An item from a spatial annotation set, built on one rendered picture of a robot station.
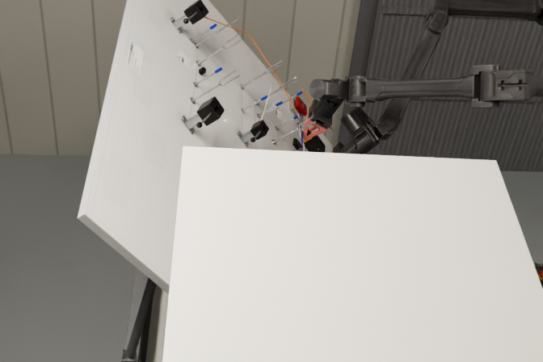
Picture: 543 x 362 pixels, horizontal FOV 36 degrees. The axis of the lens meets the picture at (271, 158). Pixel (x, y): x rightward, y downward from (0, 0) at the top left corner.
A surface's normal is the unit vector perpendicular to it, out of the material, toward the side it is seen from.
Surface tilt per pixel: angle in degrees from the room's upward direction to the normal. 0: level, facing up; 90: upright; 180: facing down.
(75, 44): 90
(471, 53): 90
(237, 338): 0
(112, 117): 51
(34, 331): 0
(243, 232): 0
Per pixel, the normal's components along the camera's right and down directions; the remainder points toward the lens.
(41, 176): 0.07, -0.77
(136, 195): 0.82, -0.45
